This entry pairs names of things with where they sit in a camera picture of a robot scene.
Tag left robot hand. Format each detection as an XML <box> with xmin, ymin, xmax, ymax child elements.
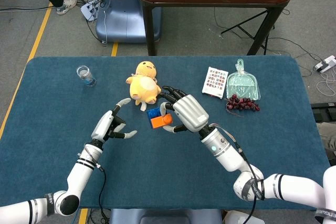
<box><xmin>91</xmin><ymin>97</ymin><xmax>138</xmax><ymax>142</ymax></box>

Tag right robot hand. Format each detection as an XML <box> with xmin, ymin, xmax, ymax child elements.
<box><xmin>159</xmin><ymin>86</ymin><xmax>210</xmax><ymax>133</ymax></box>

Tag orange and blue toy block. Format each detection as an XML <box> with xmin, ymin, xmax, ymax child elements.
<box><xmin>151</xmin><ymin>113</ymin><xmax>174</xmax><ymax>130</ymax></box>

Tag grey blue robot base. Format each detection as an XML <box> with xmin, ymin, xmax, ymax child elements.
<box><xmin>109</xmin><ymin>208</ymin><xmax>223</xmax><ymax>224</ymax></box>

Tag white mahjong print box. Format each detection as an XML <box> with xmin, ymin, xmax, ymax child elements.
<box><xmin>201</xmin><ymin>66</ymin><xmax>229</xmax><ymax>100</ymax></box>

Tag clear jar with label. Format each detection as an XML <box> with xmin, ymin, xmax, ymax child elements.
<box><xmin>76</xmin><ymin>65</ymin><xmax>97</xmax><ymax>88</ymax></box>

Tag dark red grape bunch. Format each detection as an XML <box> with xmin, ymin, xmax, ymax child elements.
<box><xmin>225</xmin><ymin>94</ymin><xmax>260</xmax><ymax>118</ymax></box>

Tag yellow plush toy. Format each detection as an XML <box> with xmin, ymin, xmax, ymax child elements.
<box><xmin>125</xmin><ymin>60</ymin><xmax>162</xmax><ymax>112</ymax></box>

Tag blue table cloth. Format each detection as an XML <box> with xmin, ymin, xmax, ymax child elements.
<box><xmin>0</xmin><ymin>56</ymin><xmax>335</xmax><ymax>210</ymax></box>

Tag green dustpan in plastic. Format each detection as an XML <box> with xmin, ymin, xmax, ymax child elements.
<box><xmin>225</xmin><ymin>58</ymin><xmax>262</xmax><ymax>101</ymax></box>

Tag white power strip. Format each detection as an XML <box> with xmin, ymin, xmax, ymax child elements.
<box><xmin>80</xmin><ymin>0</ymin><xmax>104</xmax><ymax>22</ymax></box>
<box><xmin>313</xmin><ymin>55</ymin><xmax>336</xmax><ymax>74</ymax></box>

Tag black foot pedal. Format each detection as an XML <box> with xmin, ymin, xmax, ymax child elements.
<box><xmin>310</xmin><ymin>102</ymin><xmax>336</xmax><ymax>123</ymax></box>

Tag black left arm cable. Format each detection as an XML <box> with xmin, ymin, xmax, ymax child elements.
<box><xmin>96</xmin><ymin>164</ymin><xmax>109</xmax><ymax>224</ymax></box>

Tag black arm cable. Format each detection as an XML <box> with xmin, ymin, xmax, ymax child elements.
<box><xmin>96</xmin><ymin>164</ymin><xmax>109</xmax><ymax>224</ymax></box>
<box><xmin>233</xmin><ymin>140</ymin><xmax>266</xmax><ymax>224</ymax></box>

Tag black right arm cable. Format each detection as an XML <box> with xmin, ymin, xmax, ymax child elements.
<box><xmin>233</xmin><ymin>140</ymin><xmax>266</xmax><ymax>224</ymax></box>

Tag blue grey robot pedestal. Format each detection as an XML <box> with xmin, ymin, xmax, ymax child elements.
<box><xmin>95</xmin><ymin>0</ymin><xmax>162</xmax><ymax>44</ymax></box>

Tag thin white floor cable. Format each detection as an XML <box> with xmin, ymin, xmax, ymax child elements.
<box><xmin>316</xmin><ymin>70</ymin><xmax>336</xmax><ymax>97</ymax></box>

